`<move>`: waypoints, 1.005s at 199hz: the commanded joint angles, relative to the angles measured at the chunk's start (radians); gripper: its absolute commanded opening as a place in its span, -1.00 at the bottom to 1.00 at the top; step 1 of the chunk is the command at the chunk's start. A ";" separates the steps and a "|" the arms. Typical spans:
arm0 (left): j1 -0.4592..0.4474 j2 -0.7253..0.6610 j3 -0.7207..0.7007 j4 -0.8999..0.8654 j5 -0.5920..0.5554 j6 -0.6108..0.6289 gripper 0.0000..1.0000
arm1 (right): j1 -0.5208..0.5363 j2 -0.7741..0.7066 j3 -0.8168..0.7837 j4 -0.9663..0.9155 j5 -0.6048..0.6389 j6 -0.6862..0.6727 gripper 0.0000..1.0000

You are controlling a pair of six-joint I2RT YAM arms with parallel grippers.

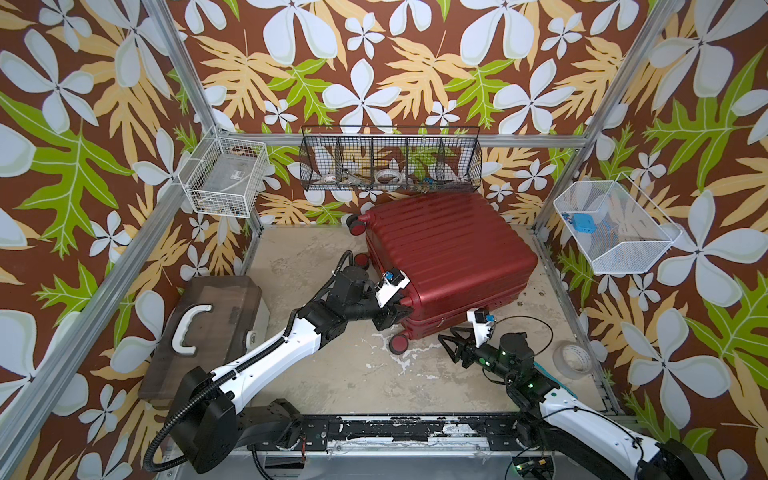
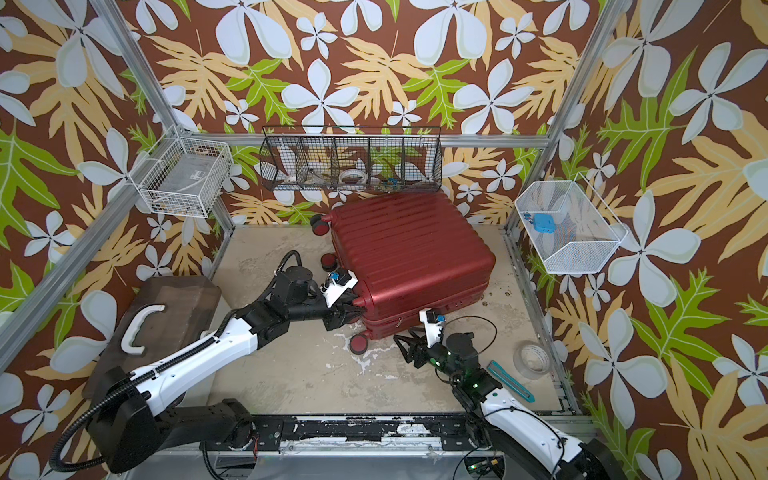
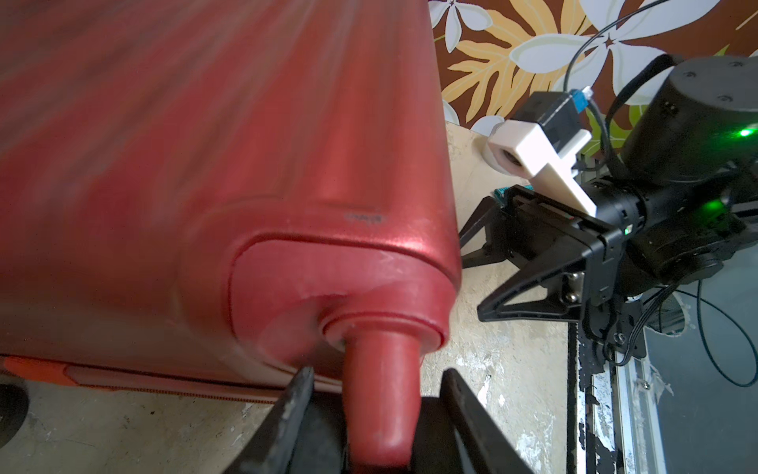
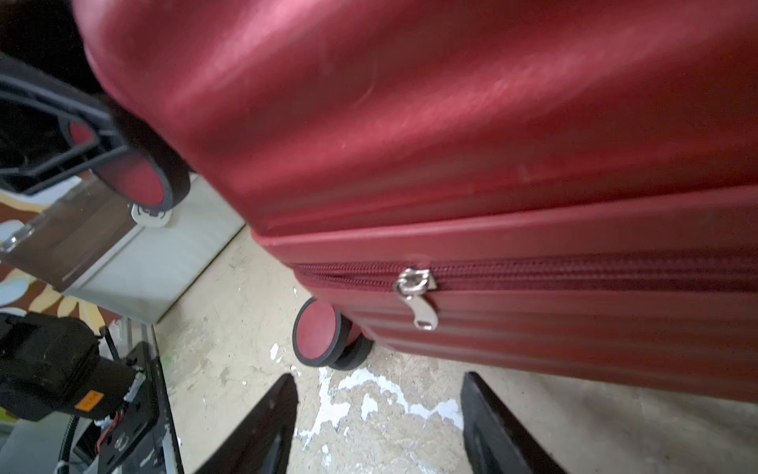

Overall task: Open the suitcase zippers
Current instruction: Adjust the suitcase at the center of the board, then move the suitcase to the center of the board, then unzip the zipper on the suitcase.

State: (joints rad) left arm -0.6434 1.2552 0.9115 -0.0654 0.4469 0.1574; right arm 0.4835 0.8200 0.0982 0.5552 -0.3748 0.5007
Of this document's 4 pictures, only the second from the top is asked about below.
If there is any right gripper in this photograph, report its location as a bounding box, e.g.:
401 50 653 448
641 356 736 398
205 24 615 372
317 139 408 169
394 327 465 386

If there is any red hard-shell suitcase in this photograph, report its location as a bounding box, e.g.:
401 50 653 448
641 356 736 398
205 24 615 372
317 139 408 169
310 193 496 355

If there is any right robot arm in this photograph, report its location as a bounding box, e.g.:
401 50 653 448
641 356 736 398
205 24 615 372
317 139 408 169
393 331 626 479

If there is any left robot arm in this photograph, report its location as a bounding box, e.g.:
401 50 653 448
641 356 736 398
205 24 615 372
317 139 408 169
48 265 365 473

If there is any teal flat tool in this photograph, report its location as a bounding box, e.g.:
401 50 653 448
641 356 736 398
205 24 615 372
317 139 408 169
487 360 536 404

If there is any white tape roll in basket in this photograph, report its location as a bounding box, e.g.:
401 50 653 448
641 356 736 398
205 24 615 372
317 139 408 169
338 168 368 189

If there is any brown plastic storage box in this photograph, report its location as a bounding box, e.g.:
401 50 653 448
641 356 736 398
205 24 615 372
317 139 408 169
83 276 229 400

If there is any blue object in basket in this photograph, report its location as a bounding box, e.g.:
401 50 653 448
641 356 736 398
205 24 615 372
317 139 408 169
532 213 557 234

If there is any white mesh basket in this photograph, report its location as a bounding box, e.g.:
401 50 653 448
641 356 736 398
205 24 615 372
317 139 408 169
515 175 629 276

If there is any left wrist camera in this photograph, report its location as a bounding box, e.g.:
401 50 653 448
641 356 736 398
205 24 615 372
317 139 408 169
321 268 358 308

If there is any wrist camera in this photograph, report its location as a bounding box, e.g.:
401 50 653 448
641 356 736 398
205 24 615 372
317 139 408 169
419 309 445 348
321 268 358 308

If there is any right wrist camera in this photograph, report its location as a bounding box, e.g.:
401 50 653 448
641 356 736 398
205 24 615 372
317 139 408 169
419 309 445 348

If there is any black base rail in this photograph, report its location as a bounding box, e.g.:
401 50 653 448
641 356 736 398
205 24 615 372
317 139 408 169
251 412 490 453

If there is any black wire basket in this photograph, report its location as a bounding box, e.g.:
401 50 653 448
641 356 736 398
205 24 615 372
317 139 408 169
257 125 444 193

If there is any white wire basket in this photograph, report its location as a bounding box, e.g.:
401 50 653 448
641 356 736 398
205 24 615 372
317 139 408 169
131 129 233 218

